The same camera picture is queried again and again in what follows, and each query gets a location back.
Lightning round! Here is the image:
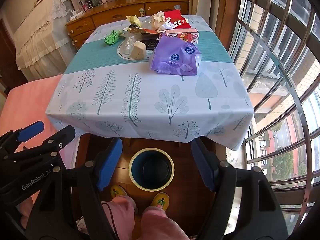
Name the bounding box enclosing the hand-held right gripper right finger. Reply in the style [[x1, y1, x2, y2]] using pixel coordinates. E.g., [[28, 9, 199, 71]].
[[191, 138, 290, 240]]

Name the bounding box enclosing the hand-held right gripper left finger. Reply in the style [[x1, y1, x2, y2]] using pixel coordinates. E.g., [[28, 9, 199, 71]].
[[25, 138, 123, 240]]

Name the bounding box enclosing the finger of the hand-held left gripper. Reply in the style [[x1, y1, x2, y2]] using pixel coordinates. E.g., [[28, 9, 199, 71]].
[[0, 126, 76, 180], [0, 121, 45, 153]]

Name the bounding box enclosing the blue round waste bin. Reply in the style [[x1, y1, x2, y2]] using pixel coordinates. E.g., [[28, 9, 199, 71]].
[[128, 148, 175, 190]]

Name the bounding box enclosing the white paper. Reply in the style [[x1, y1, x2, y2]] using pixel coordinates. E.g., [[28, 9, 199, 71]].
[[151, 11, 166, 30]]

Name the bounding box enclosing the pink bed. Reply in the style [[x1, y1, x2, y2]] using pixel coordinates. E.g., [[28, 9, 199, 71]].
[[0, 74, 83, 230]]

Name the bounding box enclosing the person's right leg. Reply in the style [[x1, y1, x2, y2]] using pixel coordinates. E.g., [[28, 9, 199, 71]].
[[141, 206, 191, 240]]

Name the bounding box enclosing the brown wooden door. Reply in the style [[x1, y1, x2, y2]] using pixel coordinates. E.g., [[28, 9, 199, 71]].
[[0, 17, 28, 88]]

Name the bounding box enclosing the tree print tablecloth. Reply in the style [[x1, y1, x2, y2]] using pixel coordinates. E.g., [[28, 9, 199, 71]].
[[45, 14, 255, 151]]

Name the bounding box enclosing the white lace furniture cover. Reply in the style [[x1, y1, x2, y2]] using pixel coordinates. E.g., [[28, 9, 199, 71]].
[[14, 0, 78, 82]]

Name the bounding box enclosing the metal window railing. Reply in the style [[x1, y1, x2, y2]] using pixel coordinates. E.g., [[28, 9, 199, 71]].
[[235, 0, 320, 230]]

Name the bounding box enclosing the green crumpled wrapper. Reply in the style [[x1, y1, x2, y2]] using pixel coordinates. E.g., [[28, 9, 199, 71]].
[[104, 30, 121, 46]]

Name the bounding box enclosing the purple tissue pack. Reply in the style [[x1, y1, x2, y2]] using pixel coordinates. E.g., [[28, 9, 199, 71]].
[[150, 35, 202, 76]]

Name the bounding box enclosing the beige paper carton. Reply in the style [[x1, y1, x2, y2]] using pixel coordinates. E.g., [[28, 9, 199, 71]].
[[131, 41, 147, 60]]

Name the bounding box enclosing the white power strip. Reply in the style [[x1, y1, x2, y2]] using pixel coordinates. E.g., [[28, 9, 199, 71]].
[[69, 9, 84, 20]]

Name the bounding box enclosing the black box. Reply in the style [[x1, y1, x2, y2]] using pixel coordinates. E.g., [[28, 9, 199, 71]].
[[142, 39, 160, 51]]

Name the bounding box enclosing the dark gold wrapper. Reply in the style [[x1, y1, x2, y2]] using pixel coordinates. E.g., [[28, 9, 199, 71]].
[[129, 24, 145, 34]]

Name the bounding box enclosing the red white carton box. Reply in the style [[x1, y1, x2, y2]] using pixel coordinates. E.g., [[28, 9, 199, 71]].
[[159, 27, 200, 45]]

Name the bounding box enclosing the wooden dresser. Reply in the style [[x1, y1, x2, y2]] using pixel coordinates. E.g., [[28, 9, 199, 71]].
[[65, 0, 190, 50]]

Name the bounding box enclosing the yellow crumpled wrapper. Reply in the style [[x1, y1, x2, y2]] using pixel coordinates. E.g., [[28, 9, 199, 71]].
[[126, 15, 142, 28]]

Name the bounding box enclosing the white red snack packet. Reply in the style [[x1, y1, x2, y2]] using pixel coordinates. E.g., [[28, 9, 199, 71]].
[[172, 17, 192, 29]]

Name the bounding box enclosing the dark framed window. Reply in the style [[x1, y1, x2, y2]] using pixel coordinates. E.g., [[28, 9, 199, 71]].
[[237, 0, 320, 220]]

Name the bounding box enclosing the wooden window frame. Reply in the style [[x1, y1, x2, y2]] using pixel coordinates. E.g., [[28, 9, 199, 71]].
[[195, 0, 248, 55]]

